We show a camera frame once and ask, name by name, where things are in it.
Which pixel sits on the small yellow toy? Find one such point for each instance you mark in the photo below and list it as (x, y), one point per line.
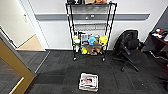
(84, 51)

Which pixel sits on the brown paper pack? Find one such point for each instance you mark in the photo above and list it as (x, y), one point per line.
(91, 50)

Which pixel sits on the green and white bowl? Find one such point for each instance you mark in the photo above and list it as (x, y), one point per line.
(76, 41)

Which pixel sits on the blue plush toy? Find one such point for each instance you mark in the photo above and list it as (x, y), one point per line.
(92, 40)

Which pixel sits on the orange brown toy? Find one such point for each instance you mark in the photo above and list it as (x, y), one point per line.
(98, 50)

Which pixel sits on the pale yellow toy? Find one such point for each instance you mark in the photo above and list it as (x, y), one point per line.
(75, 36)

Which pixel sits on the yellow plush toy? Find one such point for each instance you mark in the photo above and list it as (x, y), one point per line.
(103, 40)

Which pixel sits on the black office chair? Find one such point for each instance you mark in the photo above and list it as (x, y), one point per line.
(128, 41)

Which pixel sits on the dark desk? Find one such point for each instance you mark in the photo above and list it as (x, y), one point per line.
(160, 43)

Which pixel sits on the small white wall label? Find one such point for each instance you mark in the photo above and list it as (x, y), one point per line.
(86, 17)

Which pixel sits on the white wall socket plate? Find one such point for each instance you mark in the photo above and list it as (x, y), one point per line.
(92, 16)

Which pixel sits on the long grey wall band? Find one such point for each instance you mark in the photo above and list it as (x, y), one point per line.
(50, 16)

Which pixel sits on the white door frame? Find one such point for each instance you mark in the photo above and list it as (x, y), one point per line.
(35, 26)

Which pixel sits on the white light switch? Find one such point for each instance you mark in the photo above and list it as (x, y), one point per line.
(25, 18)

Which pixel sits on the yellow wooden frame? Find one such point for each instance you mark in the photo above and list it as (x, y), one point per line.
(13, 56)

